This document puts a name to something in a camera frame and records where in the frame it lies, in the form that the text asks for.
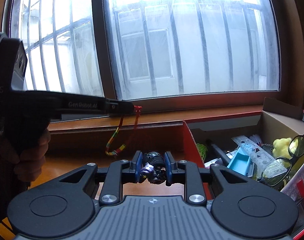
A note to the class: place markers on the small dark toy figure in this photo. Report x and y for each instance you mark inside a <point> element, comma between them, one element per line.
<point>154,166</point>

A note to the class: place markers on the white printed carton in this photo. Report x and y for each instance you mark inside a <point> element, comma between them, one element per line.
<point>303,173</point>

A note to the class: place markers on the red cardboard box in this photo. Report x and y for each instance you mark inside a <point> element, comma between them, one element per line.
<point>192,142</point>

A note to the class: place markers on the black framed yellow tinted glasses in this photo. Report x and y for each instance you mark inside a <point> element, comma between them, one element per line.
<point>301,146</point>

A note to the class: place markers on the person's left hand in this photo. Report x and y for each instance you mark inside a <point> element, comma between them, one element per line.
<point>33,162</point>

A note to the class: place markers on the black rectangular object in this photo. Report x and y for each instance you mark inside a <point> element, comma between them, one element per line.
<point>218,152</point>

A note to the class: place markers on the green mesh item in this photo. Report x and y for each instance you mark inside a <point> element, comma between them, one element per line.
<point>201,151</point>

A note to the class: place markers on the yellow plush bear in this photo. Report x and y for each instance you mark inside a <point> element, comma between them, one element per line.
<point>279,145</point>

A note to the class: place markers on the grey framed window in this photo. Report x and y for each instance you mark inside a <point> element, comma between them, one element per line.
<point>99,42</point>

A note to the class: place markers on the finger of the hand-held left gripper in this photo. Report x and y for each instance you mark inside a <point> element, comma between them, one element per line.
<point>119,107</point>

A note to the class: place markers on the light blue ribbed silicone case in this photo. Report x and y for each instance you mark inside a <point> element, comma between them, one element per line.
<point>239,163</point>

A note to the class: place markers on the clear straight ruler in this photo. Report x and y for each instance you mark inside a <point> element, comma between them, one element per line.
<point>257,152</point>

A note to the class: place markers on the wooden desktop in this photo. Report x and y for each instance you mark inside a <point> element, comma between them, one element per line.
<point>79,155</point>

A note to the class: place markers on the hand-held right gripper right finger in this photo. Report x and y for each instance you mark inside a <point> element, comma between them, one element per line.
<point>168,167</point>

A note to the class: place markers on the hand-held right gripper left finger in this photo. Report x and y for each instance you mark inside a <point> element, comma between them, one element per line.
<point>139,166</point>

